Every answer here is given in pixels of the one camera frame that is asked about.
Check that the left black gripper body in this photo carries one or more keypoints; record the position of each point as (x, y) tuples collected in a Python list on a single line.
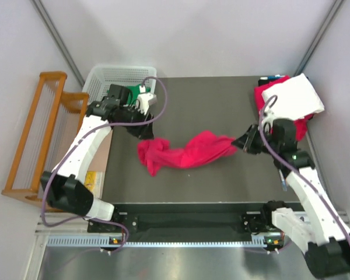
[(143, 125)]

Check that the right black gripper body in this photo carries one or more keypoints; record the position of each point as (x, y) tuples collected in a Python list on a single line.
[(258, 145)]

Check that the pink t shirt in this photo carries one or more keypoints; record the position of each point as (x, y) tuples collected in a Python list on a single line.
[(204, 148), (301, 124)]

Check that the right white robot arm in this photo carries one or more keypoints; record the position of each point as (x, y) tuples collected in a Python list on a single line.
[(325, 240)]

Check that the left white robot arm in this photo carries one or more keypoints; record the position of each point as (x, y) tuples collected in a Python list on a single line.
[(64, 187)]

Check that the green t shirt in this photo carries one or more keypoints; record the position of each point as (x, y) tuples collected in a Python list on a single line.
[(134, 93)]

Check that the white plastic laundry basket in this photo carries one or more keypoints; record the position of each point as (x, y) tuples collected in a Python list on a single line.
[(102, 76)]

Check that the bundle of marker pens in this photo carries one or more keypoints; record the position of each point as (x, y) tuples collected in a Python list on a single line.
[(283, 180)]

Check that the folded pink t shirt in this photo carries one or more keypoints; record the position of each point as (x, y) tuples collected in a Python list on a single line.
[(301, 124)]

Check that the brown cardboard sheet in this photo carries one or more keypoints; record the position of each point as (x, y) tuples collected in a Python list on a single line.
[(100, 159)]

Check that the folded white t shirt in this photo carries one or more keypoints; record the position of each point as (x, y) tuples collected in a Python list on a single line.
[(296, 98)]

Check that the folded dark t shirt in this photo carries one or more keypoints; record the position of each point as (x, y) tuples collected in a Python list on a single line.
[(267, 79)]

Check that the wooden rack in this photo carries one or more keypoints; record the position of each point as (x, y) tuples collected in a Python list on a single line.
[(54, 119)]

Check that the yellow printed booklet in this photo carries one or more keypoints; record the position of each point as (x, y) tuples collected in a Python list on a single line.
[(94, 182)]

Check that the grey slotted cable duct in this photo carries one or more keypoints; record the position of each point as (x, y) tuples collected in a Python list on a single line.
[(111, 242)]

